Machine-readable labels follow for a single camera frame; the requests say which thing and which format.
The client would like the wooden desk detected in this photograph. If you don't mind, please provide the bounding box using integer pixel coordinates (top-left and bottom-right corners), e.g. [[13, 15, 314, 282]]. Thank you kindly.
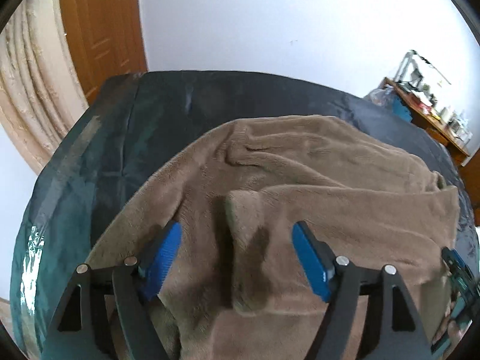
[[379, 77, 479, 226]]

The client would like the plastic bag by desk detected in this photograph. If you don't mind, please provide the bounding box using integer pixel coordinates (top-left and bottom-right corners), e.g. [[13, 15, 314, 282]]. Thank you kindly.
[[364, 85, 397, 111]]

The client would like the brown fleece garment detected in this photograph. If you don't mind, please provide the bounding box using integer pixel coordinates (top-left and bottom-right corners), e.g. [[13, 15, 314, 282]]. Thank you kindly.
[[87, 115, 460, 359]]

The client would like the beige curtain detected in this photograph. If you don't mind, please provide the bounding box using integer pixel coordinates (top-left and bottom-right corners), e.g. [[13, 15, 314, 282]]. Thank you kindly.
[[1, 0, 88, 173]]

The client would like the person's right hand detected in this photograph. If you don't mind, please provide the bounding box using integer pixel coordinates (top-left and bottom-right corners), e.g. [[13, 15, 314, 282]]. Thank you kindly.
[[446, 319, 470, 347]]

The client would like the dark green bed cover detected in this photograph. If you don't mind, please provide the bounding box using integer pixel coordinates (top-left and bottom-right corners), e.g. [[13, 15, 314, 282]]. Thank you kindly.
[[10, 71, 479, 357]]

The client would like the brown wooden door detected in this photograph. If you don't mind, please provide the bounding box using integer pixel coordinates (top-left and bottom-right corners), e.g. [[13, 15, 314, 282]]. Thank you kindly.
[[59, 0, 147, 105]]

